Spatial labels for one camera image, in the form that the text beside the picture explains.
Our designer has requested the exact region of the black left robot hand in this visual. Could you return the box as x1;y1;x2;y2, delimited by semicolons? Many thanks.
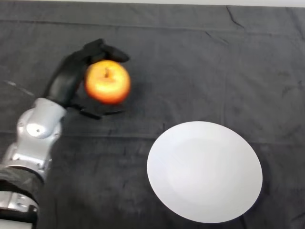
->
43;38;131;120

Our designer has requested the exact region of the red yellow apple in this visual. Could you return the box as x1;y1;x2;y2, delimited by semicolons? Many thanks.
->
84;60;132;105

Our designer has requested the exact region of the white round plate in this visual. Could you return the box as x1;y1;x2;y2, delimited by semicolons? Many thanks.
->
146;121;264;224

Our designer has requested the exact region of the black table cloth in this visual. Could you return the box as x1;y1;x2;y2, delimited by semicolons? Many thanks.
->
0;1;305;229

